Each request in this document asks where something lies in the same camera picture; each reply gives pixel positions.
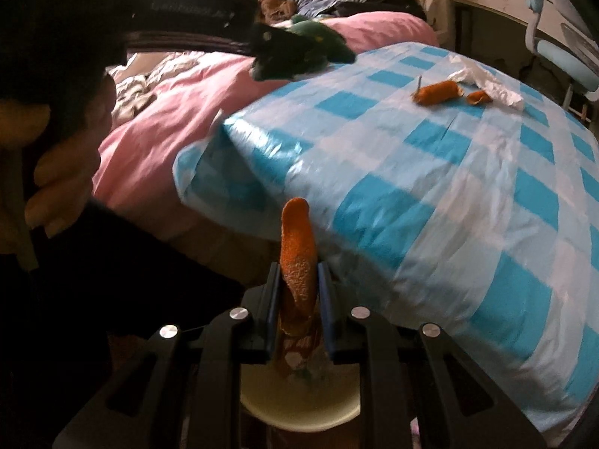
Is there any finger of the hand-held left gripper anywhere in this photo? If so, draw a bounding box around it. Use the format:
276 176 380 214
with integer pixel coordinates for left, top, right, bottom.
248 23 326 81

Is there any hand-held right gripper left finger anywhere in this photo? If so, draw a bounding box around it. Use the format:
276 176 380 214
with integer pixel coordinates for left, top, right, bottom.
51 262 282 449

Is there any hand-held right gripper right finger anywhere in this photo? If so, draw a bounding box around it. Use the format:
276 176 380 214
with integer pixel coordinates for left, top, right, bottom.
318 262 548 449

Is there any long orange peel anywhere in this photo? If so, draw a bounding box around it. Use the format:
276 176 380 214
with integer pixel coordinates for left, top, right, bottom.
278 198 320 337

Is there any cream round waste bin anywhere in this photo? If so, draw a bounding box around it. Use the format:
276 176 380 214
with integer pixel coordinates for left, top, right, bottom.
238 360 363 431

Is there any person's left hand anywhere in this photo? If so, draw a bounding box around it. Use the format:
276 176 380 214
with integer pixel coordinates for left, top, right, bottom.
0 77 115 244

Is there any brown cloth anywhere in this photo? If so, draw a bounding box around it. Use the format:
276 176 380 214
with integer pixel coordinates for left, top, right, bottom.
257 0 298 22

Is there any green plush toy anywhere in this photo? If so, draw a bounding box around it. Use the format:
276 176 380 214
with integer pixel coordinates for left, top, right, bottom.
290 19 356 64

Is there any crumpled orange white wrapper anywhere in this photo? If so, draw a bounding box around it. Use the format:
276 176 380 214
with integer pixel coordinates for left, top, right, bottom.
276 334 328 384

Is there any patterned grey white cloth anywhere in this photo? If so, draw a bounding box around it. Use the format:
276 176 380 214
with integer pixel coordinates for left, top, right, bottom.
110 51 207 117

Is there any pink blanket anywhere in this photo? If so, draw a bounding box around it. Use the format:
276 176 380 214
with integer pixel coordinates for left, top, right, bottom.
91 12 441 244

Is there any blue checkered plastic tablecloth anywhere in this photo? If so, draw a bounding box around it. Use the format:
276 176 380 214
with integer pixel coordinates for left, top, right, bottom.
173 42 599 445

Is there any rolled orange peel with stem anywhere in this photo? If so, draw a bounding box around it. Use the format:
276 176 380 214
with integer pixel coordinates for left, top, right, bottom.
412 75 462 106

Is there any crumpled white tissue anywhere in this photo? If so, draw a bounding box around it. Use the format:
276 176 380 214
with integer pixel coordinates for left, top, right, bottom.
442 54 525 110

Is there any light blue office chair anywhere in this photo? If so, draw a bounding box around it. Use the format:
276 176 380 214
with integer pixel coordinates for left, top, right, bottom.
524 0 599 104

